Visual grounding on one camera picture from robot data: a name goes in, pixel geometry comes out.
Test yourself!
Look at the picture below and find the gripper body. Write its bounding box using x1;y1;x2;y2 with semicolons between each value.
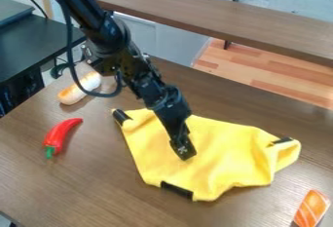
133;73;195;122

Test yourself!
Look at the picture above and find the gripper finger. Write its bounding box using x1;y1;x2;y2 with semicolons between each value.
156;107;199;162

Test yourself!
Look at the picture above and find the yellow cloth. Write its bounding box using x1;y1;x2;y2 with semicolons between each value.
110;107;304;203

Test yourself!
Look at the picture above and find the orange and white toy bread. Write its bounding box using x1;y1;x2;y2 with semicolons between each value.
56;70;103;106

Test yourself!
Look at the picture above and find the brown wooden table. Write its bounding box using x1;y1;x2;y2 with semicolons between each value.
92;0;333;67

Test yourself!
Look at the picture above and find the red toy pepper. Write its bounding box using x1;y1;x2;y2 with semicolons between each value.
41;117;85;160

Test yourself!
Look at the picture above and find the black desk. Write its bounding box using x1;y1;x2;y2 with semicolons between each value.
0;13;89;118

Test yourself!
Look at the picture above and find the orange toy sushi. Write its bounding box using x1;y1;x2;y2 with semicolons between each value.
292;189;332;227

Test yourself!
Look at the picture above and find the dark grey laptop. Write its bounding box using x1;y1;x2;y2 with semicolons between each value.
0;0;37;29

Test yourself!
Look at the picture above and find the black cable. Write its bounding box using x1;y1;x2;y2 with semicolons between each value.
59;0;126;99

